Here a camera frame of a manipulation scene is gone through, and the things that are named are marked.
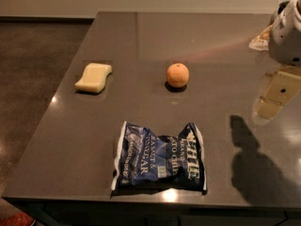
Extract red object on floor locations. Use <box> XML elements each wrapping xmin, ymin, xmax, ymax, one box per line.
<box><xmin>0</xmin><ymin>213</ymin><xmax>36</xmax><ymax>226</ymax></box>

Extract yellow sponge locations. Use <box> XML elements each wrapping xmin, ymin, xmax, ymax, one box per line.
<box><xmin>74</xmin><ymin>63</ymin><xmax>112</xmax><ymax>93</ymax></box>

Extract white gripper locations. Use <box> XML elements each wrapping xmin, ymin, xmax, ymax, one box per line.
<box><xmin>248</xmin><ymin>0</ymin><xmax>301</xmax><ymax>120</ymax></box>

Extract orange fruit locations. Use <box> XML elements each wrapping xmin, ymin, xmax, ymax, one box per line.
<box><xmin>166</xmin><ymin>63</ymin><xmax>189</xmax><ymax>88</ymax></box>

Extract blue chip bag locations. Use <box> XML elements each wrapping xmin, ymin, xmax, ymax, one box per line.
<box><xmin>111</xmin><ymin>122</ymin><xmax>207</xmax><ymax>192</ymax></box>

